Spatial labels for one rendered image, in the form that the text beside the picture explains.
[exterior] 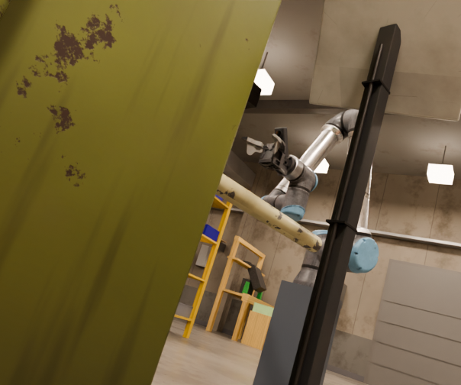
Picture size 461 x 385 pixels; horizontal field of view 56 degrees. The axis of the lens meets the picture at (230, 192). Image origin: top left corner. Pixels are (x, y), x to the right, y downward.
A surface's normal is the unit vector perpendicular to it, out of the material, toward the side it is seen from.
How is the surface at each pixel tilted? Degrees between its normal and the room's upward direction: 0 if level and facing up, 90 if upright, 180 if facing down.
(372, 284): 90
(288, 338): 90
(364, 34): 120
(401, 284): 90
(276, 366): 90
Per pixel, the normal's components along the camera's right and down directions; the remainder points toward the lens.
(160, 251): 0.70, 0.03
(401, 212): -0.48, -0.39
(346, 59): -0.40, 0.15
